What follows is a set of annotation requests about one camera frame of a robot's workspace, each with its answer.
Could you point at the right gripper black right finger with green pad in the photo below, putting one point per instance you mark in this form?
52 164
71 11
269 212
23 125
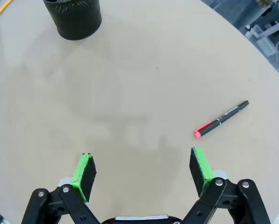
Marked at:
201 166

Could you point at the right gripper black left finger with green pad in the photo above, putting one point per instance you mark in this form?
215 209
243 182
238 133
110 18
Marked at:
79 173

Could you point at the black mesh pen holder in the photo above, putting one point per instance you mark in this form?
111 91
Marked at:
73 18

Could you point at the black marker red cap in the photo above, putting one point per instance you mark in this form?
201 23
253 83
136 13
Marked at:
219 119

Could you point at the yellow pencil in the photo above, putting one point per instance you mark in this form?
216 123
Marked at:
3 8

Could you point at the grey metal frame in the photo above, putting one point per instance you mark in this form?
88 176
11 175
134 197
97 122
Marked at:
267 29

